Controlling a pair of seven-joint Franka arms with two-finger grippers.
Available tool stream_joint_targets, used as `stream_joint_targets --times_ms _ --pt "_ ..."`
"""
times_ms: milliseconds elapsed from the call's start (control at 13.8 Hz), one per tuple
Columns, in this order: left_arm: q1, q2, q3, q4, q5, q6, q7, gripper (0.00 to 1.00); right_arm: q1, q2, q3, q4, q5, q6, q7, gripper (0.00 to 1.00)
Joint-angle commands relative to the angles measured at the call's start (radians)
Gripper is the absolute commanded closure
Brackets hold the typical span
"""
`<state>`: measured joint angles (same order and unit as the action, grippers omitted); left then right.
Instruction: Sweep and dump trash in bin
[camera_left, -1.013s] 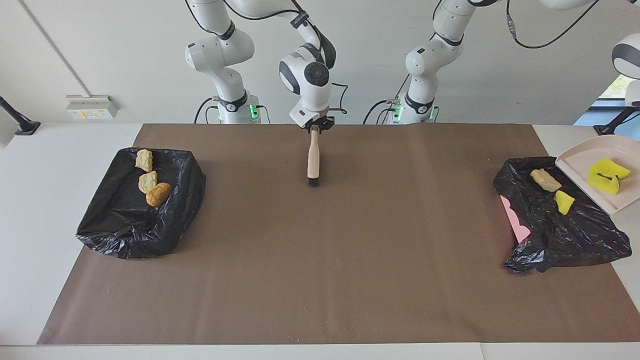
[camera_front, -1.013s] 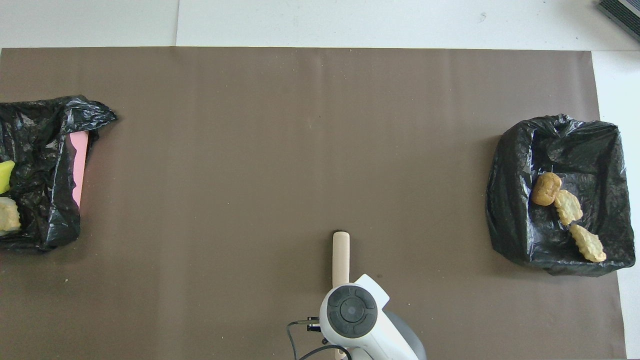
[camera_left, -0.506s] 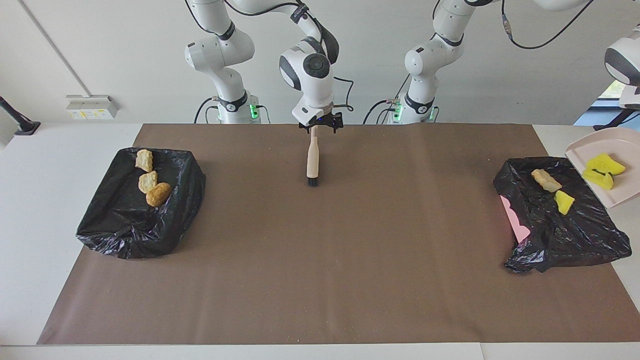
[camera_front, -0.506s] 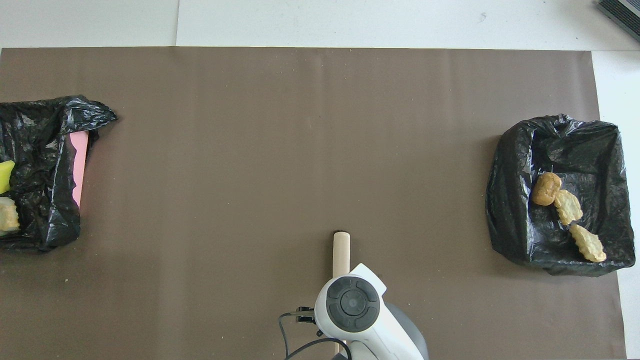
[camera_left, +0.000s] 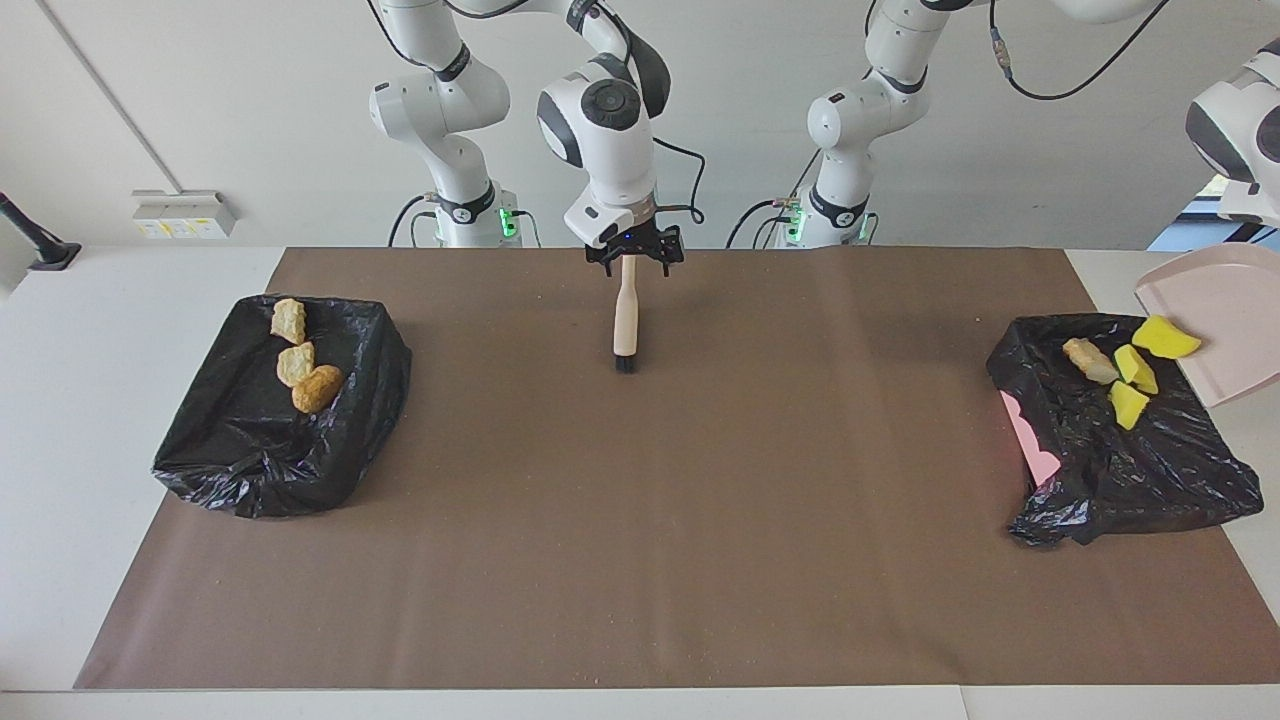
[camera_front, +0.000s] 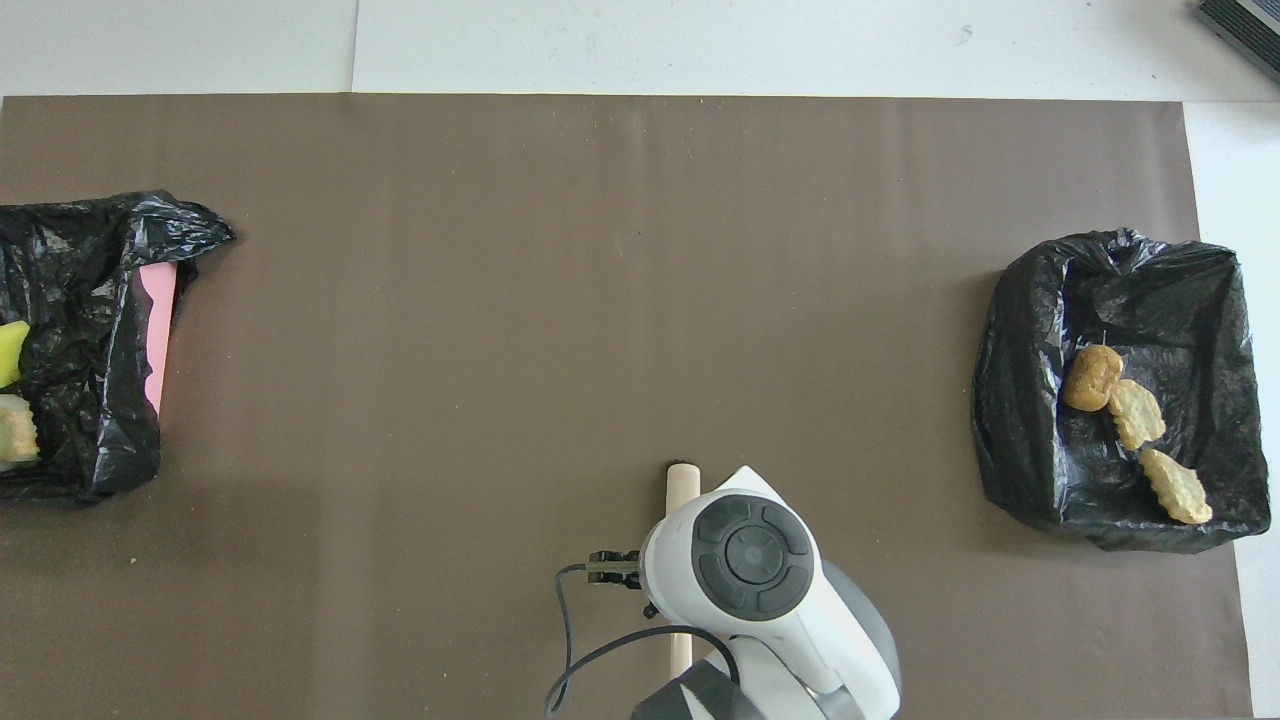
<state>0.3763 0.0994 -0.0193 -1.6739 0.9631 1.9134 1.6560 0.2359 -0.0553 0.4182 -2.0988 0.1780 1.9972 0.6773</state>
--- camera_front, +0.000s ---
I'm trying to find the striped croissant piece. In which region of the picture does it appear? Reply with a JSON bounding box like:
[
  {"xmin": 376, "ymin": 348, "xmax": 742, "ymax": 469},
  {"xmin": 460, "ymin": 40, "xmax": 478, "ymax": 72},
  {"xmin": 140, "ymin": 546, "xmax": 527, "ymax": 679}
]
[
  {"xmin": 1137, "ymin": 446, "xmax": 1215, "ymax": 526},
  {"xmin": 1105, "ymin": 377, "xmax": 1168, "ymax": 452}
]

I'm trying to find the dark ribbed panel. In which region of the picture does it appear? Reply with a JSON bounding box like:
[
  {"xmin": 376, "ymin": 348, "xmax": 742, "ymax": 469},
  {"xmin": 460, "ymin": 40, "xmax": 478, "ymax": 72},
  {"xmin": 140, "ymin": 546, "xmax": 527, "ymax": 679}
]
[{"xmin": 1194, "ymin": 0, "xmax": 1280, "ymax": 87}]

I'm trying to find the brown bread roll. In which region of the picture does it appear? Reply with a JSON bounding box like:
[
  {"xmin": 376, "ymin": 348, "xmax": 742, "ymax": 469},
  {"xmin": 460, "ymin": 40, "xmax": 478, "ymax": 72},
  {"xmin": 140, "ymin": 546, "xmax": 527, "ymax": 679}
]
[{"xmin": 1061, "ymin": 343, "xmax": 1126, "ymax": 414}]

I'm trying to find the black bag pink bin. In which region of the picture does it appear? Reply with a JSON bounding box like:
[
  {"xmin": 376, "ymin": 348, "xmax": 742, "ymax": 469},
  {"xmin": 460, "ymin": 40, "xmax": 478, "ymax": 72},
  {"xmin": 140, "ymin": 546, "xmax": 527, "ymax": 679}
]
[{"xmin": 0, "ymin": 189, "xmax": 237, "ymax": 504}]

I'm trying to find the pink plastic bin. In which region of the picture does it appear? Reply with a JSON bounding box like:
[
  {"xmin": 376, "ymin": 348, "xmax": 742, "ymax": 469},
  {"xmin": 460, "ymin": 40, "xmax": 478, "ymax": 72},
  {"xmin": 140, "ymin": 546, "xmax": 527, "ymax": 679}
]
[{"xmin": 132, "ymin": 261, "xmax": 180, "ymax": 417}]

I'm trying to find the yellow sponge piece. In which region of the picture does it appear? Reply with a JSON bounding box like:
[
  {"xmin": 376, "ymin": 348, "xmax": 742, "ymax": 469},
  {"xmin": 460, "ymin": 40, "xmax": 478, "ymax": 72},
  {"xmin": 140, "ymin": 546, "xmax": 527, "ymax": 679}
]
[{"xmin": 0, "ymin": 319, "xmax": 32, "ymax": 390}]

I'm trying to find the tan sponge chunk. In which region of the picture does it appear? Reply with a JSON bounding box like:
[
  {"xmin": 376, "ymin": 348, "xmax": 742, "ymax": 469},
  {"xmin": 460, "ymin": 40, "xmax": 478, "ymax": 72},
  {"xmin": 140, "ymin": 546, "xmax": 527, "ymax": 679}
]
[{"xmin": 0, "ymin": 392, "xmax": 40, "ymax": 470}]

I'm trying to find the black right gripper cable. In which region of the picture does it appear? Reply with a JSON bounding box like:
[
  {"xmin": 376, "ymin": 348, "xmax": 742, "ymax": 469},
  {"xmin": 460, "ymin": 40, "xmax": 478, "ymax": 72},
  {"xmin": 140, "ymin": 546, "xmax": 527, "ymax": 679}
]
[{"xmin": 545, "ymin": 563, "xmax": 743, "ymax": 717}]

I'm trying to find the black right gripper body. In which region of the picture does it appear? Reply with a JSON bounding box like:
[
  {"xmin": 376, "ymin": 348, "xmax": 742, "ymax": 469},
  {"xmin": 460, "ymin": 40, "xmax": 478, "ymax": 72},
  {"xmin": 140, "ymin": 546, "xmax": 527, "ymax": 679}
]
[{"xmin": 586, "ymin": 549, "xmax": 644, "ymax": 590}]

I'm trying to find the black bag lined bin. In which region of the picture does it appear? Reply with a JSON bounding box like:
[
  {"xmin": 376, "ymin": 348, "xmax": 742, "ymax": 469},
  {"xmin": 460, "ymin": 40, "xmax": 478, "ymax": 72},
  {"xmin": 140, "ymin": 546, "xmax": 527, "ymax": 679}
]
[{"xmin": 971, "ymin": 227, "xmax": 1274, "ymax": 555}]

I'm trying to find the brown paper table mat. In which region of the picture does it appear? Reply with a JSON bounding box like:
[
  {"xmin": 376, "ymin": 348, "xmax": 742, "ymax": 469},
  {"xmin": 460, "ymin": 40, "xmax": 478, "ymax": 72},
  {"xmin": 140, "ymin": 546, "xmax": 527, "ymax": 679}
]
[{"xmin": 0, "ymin": 93, "xmax": 1257, "ymax": 720}]

